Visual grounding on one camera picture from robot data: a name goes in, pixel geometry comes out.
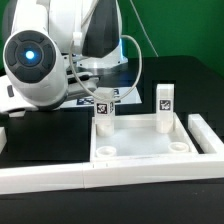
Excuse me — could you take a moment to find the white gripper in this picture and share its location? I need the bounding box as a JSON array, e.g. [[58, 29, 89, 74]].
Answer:
[[0, 71, 101, 118]]

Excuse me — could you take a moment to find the white square table top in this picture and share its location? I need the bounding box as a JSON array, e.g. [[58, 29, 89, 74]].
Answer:
[[90, 114, 198, 162]]

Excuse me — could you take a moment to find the white plate with fiducial tags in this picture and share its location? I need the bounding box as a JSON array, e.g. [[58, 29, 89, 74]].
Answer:
[[61, 87, 142, 109]]

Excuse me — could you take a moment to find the white L-shaped obstacle fence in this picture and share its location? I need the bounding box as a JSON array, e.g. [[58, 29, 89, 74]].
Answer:
[[0, 114, 224, 195]]

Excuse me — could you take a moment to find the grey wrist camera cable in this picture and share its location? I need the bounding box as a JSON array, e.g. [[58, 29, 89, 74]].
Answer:
[[68, 0, 143, 103]]

